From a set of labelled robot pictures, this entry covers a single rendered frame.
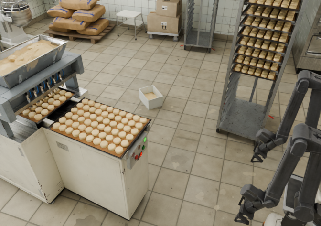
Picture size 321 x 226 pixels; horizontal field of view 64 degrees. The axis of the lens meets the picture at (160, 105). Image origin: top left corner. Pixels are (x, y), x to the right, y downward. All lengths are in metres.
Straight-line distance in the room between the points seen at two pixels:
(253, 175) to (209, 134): 0.67
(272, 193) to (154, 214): 1.38
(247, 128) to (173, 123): 0.87
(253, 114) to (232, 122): 0.31
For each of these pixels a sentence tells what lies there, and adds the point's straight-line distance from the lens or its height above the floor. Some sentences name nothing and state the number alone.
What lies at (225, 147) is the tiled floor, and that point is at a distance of 2.99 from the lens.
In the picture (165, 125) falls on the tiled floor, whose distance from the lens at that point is 3.15.
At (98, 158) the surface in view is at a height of 0.75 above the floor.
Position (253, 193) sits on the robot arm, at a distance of 1.32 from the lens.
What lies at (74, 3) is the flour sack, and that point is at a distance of 5.40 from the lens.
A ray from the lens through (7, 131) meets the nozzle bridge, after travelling 2.05.
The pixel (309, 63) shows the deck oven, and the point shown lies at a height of 0.23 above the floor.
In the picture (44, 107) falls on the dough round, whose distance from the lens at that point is 2.14.
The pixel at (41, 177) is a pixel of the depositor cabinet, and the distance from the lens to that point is 2.32.
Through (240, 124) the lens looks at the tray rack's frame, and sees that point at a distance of 3.09.
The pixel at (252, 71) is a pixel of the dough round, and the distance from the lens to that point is 2.61.
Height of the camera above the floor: 2.13
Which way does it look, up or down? 38 degrees down
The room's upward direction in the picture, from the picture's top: straight up
